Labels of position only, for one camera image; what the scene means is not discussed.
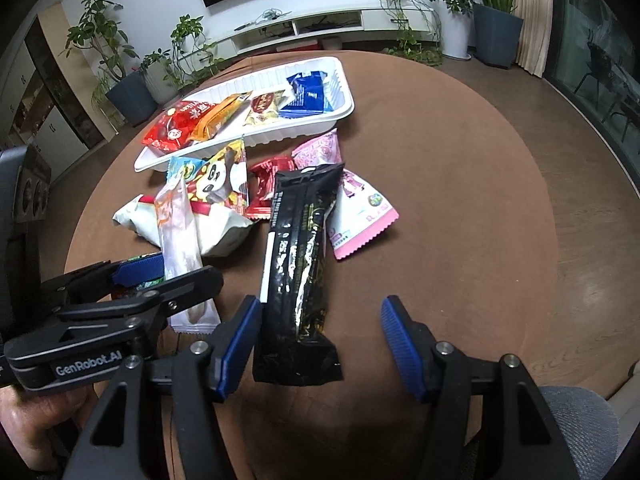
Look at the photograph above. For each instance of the black patio chair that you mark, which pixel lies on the black patio chair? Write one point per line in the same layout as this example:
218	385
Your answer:
597	62

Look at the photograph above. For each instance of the glass sliding door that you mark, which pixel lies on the glass sliding door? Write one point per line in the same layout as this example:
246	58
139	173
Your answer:
600	20

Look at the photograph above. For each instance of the translucent white snack packet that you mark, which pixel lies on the translucent white snack packet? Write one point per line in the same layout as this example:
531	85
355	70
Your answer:
175	230

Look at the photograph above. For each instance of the small red snack packet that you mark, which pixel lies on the small red snack packet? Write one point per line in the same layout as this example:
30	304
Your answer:
262	185

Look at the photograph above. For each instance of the panda print snack packet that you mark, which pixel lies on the panda print snack packet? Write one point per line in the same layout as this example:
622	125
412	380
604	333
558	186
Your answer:
220	180

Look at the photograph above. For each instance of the leafy plant in white pot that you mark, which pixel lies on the leafy plant in white pot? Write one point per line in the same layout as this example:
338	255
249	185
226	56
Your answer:
457	35

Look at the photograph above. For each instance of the white plastic tray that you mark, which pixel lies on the white plastic tray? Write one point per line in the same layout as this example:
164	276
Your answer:
280	132

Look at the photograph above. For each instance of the large red snack packet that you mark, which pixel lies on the large red snack packet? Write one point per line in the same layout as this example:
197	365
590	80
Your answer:
172	125

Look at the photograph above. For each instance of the grey fabric chair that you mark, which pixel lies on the grey fabric chair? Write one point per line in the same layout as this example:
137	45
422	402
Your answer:
575	410

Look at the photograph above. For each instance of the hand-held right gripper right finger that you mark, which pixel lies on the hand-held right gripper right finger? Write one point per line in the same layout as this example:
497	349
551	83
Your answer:
402	350

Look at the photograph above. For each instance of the beige curtain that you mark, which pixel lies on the beige curtain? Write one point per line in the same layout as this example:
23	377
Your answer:
535	20

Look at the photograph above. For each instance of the tall plant in dark pot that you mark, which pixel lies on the tall plant in dark pot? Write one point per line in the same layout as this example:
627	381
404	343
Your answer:
130	95

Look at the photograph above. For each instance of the white television cabinet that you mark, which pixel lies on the white television cabinet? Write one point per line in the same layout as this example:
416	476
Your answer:
350	22

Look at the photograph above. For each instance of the small plant in grey pot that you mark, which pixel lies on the small plant in grey pot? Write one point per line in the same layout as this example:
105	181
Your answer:
160	82

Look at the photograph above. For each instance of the white bag snack packet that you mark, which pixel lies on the white bag snack packet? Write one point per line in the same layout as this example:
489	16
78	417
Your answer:
220	230

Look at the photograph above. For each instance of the large-leaf plant in dark pot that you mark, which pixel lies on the large-leaf plant in dark pot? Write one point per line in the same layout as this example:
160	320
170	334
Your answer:
497	35

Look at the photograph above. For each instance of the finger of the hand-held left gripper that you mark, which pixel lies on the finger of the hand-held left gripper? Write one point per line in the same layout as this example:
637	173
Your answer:
195	285
140	269

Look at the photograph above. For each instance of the long black snack packet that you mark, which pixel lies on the long black snack packet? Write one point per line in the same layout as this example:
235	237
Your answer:
295	270

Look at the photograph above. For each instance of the gold packet with red oval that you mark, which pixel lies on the gold packet with red oval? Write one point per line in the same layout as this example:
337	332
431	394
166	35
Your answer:
262	107

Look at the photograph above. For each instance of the orange snack packet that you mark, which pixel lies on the orange snack packet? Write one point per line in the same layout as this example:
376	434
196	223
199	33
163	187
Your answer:
217	117

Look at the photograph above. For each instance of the green and red snack packet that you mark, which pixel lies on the green and red snack packet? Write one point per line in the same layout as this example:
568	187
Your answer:
150	285

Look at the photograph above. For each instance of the pink snack packet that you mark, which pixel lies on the pink snack packet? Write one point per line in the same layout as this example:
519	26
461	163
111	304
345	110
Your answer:
355	210

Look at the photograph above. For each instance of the blue snack packet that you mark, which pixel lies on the blue snack packet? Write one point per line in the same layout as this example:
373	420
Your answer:
305	95

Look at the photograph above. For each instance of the storage cabinet with white doors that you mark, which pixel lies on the storage cabinet with white doors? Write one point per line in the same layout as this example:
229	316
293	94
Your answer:
65	130

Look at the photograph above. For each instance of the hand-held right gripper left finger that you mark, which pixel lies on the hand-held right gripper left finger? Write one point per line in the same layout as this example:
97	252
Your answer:
240	350

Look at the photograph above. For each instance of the person's left hand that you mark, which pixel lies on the person's left hand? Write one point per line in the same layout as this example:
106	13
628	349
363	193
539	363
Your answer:
30	420

